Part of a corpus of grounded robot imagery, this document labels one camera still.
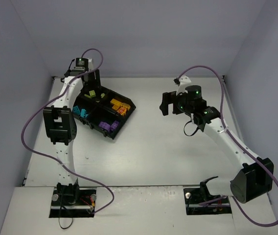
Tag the purple rounded lego block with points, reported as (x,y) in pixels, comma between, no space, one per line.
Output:
(104,126)

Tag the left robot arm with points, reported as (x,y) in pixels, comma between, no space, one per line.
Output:
(61,129)

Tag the orange and lime lego stack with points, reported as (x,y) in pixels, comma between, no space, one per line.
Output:
(115,102)

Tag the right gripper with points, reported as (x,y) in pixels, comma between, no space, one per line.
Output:
(166,103)

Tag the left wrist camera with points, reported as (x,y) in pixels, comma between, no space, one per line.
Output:
(90,64)

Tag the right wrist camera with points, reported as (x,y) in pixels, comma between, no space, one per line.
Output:
(182,82)

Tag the small orange square lego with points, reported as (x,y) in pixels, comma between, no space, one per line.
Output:
(116,107)

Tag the yellow-green lego in tray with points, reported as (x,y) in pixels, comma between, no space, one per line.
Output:
(90,94)

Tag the orange rounded lego block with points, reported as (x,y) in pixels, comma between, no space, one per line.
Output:
(123,109)

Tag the purple arch lego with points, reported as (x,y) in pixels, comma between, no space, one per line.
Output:
(114,126)

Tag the teal lego in tray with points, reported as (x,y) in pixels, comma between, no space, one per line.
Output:
(76,110)

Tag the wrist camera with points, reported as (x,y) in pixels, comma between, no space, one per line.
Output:
(182,82)
(90,64)

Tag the teal 2x4 lego brick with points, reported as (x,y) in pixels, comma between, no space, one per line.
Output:
(84,113)

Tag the black compartment tray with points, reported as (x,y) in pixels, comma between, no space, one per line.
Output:
(101,110)

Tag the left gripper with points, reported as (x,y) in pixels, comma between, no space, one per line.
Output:
(94,79)

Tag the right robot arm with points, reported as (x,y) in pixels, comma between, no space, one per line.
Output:
(253,174)

